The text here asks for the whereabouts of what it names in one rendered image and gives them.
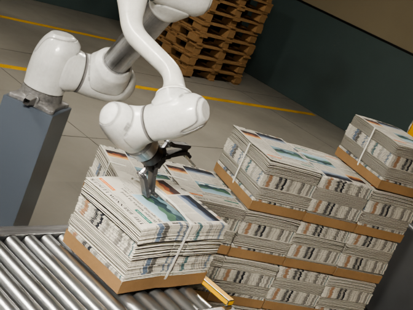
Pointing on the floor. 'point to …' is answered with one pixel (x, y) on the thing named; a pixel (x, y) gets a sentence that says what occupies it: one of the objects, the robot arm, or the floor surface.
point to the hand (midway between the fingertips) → (176, 179)
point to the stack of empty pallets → (216, 39)
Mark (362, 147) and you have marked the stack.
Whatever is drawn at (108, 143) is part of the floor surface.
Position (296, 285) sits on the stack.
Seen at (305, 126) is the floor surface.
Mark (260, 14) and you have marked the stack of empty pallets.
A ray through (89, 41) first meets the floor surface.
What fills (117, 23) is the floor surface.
